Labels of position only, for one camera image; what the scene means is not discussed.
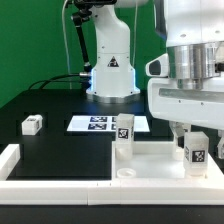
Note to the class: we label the white square tabletop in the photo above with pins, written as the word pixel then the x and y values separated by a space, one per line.
pixel 153 162

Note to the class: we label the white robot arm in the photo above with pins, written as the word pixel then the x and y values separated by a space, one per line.
pixel 190 85

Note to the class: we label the white marker sheet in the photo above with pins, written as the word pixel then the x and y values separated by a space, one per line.
pixel 86 123

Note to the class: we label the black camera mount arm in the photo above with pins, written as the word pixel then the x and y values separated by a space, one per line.
pixel 81 16

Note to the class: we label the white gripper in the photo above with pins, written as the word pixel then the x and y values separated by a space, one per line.
pixel 203 108

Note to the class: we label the white U-shaped fence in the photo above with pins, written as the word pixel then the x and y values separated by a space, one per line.
pixel 97 192

